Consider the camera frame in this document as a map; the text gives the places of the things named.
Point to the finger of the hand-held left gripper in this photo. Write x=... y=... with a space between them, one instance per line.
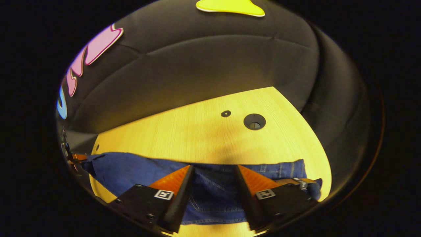
x=79 y=157

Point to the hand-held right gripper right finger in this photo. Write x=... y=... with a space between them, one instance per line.
x=246 y=197

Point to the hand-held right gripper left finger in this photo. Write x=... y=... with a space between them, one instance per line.
x=181 y=197

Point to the blue denim jeans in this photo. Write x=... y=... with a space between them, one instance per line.
x=210 y=197

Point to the black backdrop cloth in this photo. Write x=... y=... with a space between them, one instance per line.
x=197 y=65

